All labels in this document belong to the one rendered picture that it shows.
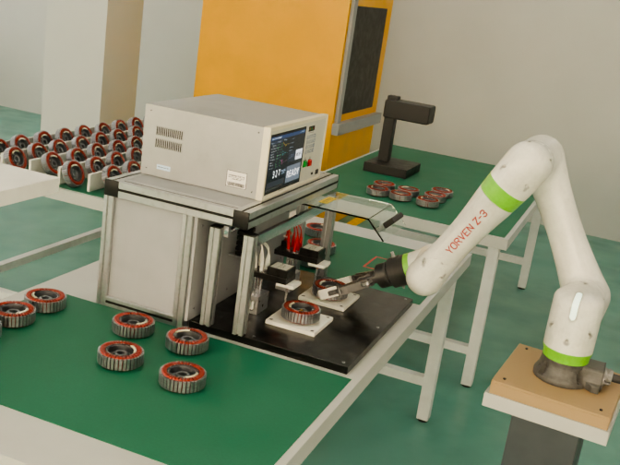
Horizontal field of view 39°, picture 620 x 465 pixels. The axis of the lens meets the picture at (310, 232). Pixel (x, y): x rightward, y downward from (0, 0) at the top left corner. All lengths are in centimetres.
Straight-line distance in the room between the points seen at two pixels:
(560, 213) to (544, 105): 516
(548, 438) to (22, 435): 132
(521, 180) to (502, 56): 537
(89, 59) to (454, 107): 316
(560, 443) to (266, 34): 436
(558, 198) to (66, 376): 135
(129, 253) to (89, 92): 399
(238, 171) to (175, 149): 20
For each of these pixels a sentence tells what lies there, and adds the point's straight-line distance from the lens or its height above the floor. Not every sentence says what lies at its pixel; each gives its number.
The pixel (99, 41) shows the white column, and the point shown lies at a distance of 631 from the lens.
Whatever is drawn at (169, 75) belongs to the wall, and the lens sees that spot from 876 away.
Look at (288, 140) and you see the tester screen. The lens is 246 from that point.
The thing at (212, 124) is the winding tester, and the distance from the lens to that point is 241.
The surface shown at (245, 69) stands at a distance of 630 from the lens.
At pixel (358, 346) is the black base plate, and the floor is 77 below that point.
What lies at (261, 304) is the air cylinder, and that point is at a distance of 253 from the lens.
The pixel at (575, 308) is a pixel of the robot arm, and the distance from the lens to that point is 232.
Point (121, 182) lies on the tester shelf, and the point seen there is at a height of 112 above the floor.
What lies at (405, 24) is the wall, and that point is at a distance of 781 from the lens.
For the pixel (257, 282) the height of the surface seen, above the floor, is 85.
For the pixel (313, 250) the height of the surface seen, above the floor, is 92.
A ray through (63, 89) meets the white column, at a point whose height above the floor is 75.
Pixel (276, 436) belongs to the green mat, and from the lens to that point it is 194.
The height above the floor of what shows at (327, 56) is 124.
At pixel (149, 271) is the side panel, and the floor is 88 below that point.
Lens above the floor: 170
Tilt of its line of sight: 16 degrees down
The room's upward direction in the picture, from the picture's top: 8 degrees clockwise
